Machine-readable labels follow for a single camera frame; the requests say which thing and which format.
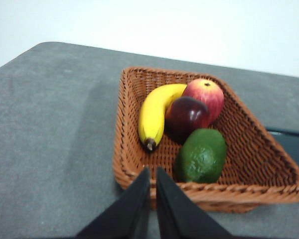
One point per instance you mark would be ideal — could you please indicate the yellow banana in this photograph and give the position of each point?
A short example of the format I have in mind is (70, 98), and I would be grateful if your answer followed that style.
(152, 112)

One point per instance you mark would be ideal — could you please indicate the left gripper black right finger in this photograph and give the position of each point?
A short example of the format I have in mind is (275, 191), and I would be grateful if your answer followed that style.
(179, 216)

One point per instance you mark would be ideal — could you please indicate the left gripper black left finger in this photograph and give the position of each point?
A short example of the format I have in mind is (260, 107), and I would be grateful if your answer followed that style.
(129, 214)

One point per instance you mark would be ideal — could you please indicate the red and yellow apple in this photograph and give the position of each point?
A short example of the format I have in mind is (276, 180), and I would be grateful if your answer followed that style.
(209, 97)

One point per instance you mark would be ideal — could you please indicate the green avocado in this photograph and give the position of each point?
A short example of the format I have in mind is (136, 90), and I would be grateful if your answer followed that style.
(201, 156)

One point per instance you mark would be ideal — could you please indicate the brown woven wicker basket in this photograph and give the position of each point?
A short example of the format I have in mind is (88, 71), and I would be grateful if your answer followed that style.
(254, 159)

